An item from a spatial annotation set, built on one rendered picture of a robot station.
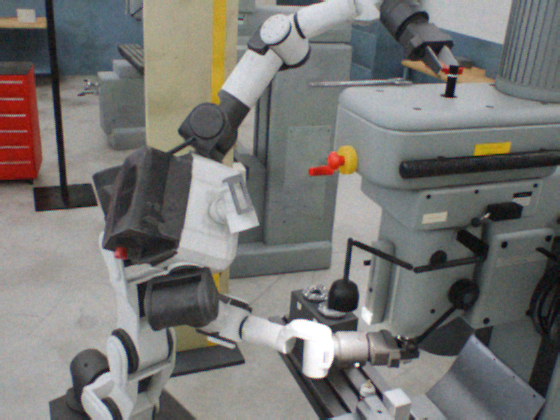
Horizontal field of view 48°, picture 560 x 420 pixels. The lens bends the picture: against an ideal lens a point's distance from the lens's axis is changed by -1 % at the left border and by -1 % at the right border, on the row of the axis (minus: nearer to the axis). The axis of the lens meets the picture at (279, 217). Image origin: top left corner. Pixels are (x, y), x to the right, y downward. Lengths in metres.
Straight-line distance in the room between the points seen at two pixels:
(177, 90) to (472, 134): 1.89
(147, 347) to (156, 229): 0.61
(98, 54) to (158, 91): 7.38
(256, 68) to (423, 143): 0.50
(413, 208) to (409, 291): 0.23
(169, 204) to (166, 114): 1.59
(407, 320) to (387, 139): 0.47
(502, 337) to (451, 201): 0.70
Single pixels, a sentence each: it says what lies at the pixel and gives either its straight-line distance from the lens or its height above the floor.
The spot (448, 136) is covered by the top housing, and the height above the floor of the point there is 1.84.
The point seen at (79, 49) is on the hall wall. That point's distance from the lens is 10.27.
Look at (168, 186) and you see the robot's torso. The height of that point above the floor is 1.65.
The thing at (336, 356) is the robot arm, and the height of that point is 1.24.
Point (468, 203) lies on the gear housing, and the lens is 1.38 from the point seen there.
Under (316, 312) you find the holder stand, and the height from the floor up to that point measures 1.12.
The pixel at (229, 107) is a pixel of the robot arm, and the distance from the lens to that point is 1.54.
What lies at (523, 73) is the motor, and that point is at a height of 1.94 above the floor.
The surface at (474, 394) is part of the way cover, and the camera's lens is 2.01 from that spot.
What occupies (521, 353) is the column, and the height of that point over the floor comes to 1.16.
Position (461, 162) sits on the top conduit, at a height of 1.80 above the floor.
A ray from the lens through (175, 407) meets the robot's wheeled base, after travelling 2.44.
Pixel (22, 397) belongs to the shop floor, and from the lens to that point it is 3.48.
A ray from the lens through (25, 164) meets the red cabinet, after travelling 5.89.
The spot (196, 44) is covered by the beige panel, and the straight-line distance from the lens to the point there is 2.95.
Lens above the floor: 2.19
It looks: 25 degrees down
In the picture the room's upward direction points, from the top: 4 degrees clockwise
